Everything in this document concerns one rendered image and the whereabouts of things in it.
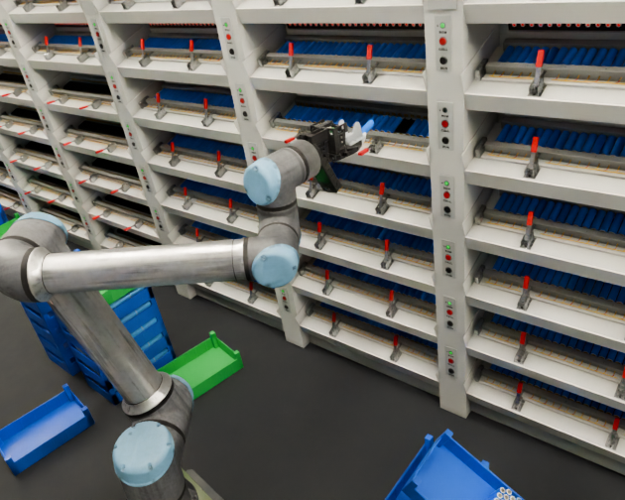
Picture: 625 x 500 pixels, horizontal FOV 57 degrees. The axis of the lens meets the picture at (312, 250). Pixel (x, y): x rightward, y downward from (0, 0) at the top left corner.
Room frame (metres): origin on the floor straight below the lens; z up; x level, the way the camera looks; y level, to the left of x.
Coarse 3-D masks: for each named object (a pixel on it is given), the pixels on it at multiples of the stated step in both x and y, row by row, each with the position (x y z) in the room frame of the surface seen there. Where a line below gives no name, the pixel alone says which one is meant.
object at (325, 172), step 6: (324, 162) 1.24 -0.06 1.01; (324, 168) 1.23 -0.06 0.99; (330, 168) 1.25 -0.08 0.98; (318, 174) 1.25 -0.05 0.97; (324, 174) 1.24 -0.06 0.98; (330, 174) 1.25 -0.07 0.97; (318, 180) 1.27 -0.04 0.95; (324, 180) 1.26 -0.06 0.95; (330, 180) 1.25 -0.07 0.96; (336, 180) 1.26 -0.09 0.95; (324, 186) 1.27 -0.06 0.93; (330, 186) 1.26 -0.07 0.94; (336, 186) 1.26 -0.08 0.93; (336, 192) 1.26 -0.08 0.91
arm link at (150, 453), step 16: (128, 432) 1.05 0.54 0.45; (144, 432) 1.05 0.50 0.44; (160, 432) 1.04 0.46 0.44; (176, 432) 1.08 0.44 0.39; (128, 448) 1.00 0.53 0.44; (144, 448) 1.00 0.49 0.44; (160, 448) 0.99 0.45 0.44; (176, 448) 1.03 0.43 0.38; (128, 464) 0.96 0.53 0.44; (144, 464) 0.95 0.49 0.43; (160, 464) 0.96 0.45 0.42; (176, 464) 1.00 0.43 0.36; (128, 480) 0.94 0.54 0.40; (144, 480) 0.94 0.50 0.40; (160, 480) 0.95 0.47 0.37; (176, 480) 0.98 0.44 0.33; (128, 496) 0.95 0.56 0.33; (144, 496) 0.93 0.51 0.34; (160, 496) 0.94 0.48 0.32; (176, 496) 0.97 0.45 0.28
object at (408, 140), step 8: (280, 120) 1.78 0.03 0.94; (288, 120) 1.76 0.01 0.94; (288, 128) 1.74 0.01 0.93; (296, 128) 1.73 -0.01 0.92; (352, 128) 1.59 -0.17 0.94; (368, 136) 1.54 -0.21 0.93; (376, 136) 1.52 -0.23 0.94; (384, 136) 1.50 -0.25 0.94; (392, 136) 1.49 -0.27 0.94; (400, 136) 1.48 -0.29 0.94; (408, 136) 1.46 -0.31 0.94; (416, 136) 1.45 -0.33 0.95; (408, 144) 1.46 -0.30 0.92; (416, 144) 1.44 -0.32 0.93; (424, 144) 1.42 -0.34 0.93
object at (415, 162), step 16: (288, 96) 1.88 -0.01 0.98; (320, 96) 1.81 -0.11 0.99; (272, 112) 1.82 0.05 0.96; (272, 128) 1.80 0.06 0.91; (272, 144) 1.75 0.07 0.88; (288, 144) 1.70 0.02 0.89; (368, 144) 1.53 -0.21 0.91; (384, 144) 1.51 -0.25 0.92; (352, 160) 1.54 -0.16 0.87; (368, 160) 1.50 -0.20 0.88; (384, 160) 1.46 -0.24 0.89; (400, 160) 1.42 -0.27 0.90; (416, 160) 1.39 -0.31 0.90
